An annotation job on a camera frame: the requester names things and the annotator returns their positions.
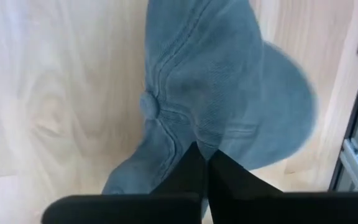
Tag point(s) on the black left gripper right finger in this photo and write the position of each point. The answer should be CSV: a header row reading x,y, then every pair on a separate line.
x,y
259,205

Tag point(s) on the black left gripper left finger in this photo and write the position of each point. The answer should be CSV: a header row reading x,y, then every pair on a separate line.
x,y
154,208

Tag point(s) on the blue-grey cotton cap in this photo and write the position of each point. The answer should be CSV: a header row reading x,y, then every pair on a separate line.
x,y
216,77

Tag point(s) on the silver aluminium profile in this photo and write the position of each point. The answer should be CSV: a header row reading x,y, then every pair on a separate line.
x,y
357,165

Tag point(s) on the black frame strip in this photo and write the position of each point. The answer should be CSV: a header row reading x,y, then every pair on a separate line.
x,y
351,124

